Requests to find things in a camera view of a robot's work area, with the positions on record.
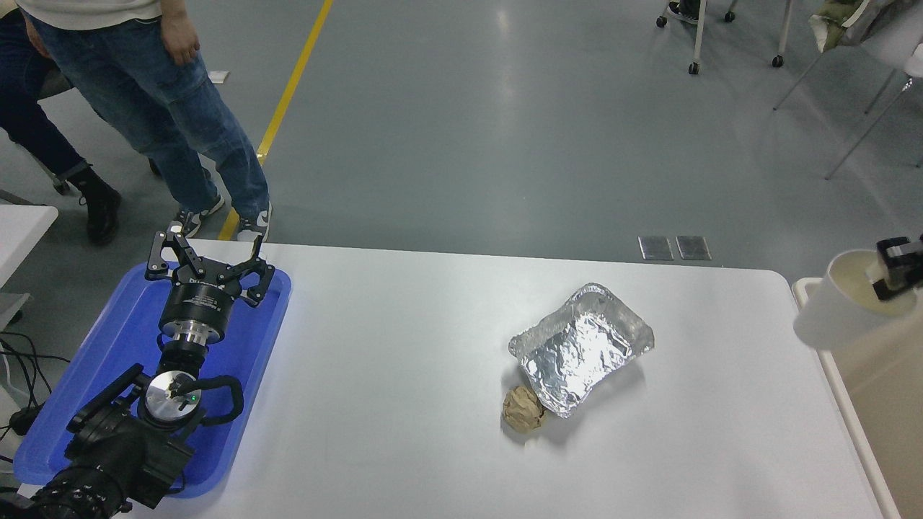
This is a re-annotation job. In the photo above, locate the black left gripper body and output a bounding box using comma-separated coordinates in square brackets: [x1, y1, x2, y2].
[159, 271, 242, 334]

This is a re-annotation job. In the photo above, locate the white paper cup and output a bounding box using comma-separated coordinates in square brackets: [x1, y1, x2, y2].
[793, 249, 920, 352]

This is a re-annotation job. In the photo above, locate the standing person's left hand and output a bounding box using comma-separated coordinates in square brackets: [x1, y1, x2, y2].
[159, 11, 202, 66]

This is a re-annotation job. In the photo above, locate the standing person's right hand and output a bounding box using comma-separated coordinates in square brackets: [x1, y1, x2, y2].
[23, 14, 45, 58]

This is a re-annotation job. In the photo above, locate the blue plastic tray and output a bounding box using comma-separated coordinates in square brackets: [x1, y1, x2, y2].
[13, 261, 292, 500]

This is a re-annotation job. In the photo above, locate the white chair with grey legs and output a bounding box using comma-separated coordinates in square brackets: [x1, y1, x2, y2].
[824, 43, 923, 180]
[773, 0, 923, 111]

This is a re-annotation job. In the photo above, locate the standing person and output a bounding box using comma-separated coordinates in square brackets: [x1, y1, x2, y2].
[16, 0, 273, 244]

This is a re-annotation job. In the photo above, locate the large pale bin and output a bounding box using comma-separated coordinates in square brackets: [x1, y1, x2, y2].
[792, 277, 923, 519]

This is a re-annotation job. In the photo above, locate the white side table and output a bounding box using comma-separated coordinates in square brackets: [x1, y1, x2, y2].
[0, 205, 58, 329]

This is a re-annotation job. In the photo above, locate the seated person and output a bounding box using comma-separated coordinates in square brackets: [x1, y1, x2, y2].
[0, 11, 121, 246]

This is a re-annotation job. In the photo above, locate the olive jacket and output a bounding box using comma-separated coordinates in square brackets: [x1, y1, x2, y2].
[808, 0, 877, 53]

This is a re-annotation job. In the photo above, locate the crumpled tan paper ball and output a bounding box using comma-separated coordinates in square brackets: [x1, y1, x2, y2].
[502, 385, 546, 435]

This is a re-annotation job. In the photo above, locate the white wheeled chair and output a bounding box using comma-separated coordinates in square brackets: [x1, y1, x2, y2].
[655, 0, 794, 76]

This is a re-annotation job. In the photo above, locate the crumpled foil tray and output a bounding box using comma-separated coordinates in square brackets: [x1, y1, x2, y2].
[508, 282, 655, 419]

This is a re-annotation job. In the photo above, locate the black cable bundle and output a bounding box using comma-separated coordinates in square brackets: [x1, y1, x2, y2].
[0, 330, 71, 462]

